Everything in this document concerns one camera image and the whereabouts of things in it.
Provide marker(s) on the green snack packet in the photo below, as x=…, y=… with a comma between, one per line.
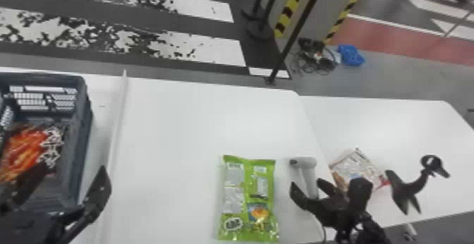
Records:
x=247, y=201

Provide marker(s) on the hand scanner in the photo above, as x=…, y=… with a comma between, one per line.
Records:
x=307, y=167

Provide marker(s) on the blue basket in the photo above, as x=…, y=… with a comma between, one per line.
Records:
x=74, y=134

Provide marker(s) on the white snack packet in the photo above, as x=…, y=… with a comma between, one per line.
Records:
x=357, y=167

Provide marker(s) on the orange snack packet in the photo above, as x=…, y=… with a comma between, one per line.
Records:
x=22, y=154

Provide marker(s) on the blue plastic bag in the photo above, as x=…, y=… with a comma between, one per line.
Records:
x=350, y=54

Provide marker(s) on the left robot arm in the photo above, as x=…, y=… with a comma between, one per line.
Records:
x=26, y=227

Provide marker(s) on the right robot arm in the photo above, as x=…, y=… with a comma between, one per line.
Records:
x=366, y=232

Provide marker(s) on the black stand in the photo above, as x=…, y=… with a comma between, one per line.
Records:
x=409, y=190

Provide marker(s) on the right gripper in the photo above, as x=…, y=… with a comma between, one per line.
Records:
x=340, y=216

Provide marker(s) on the striped post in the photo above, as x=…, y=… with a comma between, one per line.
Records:
x=290, y=6
x=346, y=10

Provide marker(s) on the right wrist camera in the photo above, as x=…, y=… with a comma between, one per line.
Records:
x=360, y=193

